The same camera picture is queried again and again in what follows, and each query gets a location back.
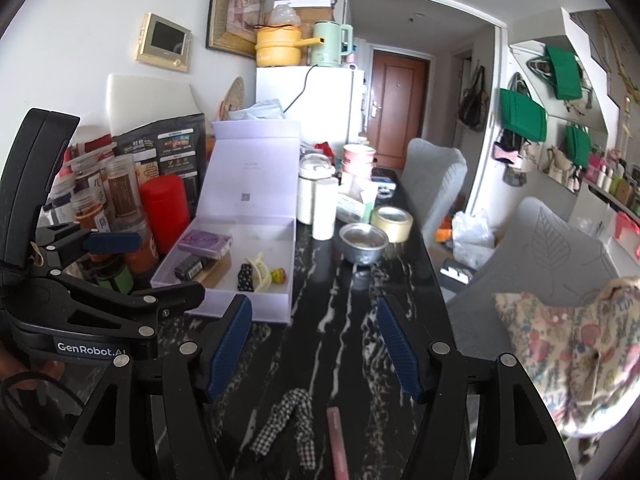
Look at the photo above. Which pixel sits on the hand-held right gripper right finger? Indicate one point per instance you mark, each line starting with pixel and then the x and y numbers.
pixel 400 350

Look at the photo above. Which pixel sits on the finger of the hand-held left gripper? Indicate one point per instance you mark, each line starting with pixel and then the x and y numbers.
pixel 112 243
pixel 150 302

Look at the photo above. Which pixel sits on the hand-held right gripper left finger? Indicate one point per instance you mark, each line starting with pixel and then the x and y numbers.
pixel 230 345

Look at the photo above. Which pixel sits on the small black box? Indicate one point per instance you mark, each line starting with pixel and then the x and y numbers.
pixel 187 267

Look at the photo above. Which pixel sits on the black beaded hair clip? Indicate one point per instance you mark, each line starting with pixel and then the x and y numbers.
pixel 245 277

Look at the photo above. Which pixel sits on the gold box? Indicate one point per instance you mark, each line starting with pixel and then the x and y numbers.
pixel 217 272

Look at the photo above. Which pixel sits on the cream claw hair clip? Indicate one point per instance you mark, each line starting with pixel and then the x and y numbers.
pixel 262 272

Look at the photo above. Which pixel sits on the purple card box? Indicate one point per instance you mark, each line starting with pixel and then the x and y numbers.
pixel 205 242

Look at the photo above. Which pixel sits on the yellow-green lollipop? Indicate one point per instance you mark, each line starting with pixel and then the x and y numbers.
pixel 277 275

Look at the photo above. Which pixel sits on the pink tube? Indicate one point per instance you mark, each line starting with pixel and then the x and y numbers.
pixel 337 440

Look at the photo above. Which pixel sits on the lilac hinged-lid gift box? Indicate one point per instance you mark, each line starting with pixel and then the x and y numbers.
pixel 250 180

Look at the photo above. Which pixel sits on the person's left hand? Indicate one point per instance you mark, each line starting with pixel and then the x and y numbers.
pixel 47 371

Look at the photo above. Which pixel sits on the orange spice jar white label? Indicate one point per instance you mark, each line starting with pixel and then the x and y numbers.
pixel 90 212

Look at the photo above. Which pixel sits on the clear jar with brown label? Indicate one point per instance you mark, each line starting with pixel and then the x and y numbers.
pixel 122 187

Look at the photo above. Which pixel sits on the red plastic canister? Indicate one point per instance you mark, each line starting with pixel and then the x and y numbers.
pixel 165 210

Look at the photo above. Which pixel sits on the metal bowl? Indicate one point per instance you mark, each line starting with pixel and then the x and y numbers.
pixel 362 247

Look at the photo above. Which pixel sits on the black oatmeal bag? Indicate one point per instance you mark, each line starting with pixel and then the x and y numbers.
pixel 170 145

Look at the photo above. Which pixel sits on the beige tape roll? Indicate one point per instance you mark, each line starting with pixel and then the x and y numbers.
pixel 395 230

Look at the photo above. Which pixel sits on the white plastic bag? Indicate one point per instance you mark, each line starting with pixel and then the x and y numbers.
pixel 472 235

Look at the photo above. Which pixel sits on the white foam board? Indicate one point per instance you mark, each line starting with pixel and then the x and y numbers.
pixel 150 100

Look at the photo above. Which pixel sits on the white cylinder bottle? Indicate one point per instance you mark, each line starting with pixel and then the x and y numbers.
pixel 325 210

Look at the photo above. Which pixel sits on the floral cushion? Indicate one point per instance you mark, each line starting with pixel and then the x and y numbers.
pixel 565 350

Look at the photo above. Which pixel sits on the grey leaf-pattern chair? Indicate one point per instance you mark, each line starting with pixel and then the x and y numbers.
pixel 540 250
pixel 435 185

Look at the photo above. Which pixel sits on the white lidded cooker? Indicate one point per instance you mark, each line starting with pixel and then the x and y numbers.
pixel 310 195

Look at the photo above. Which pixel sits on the woven straw fan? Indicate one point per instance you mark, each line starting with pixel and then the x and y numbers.
pixel 234 95

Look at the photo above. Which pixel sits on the pink paper cup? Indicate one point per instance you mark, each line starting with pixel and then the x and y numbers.
pixel 359 160

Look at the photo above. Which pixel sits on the grey plastic mailer bag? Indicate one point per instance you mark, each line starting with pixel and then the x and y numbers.
pixel 260 110

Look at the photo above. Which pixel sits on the brown entrance door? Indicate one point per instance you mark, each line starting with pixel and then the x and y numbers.
pixel 400 105

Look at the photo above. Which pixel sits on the white fridge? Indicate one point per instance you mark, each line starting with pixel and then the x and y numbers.
pixel 325 105

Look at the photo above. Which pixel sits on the brown hanging handbag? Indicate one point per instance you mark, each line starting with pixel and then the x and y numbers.
pixel 472 105

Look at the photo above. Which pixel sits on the yellow cooking pot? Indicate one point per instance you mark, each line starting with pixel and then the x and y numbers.
pixel 280 47

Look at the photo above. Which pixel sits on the green tote bag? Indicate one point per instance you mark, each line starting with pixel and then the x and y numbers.
pixel 522 115

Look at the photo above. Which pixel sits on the row of shelf bottles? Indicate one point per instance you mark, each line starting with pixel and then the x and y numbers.
pixel 617 185

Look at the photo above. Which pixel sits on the pale green electric kettle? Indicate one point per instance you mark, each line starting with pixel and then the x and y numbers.
pixel 327 42

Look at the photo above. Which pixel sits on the gold-framed wall intercom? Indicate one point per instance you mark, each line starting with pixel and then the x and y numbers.
pixel 165 40

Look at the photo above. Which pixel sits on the framed wall picture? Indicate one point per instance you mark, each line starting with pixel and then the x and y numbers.
pixel 237 5

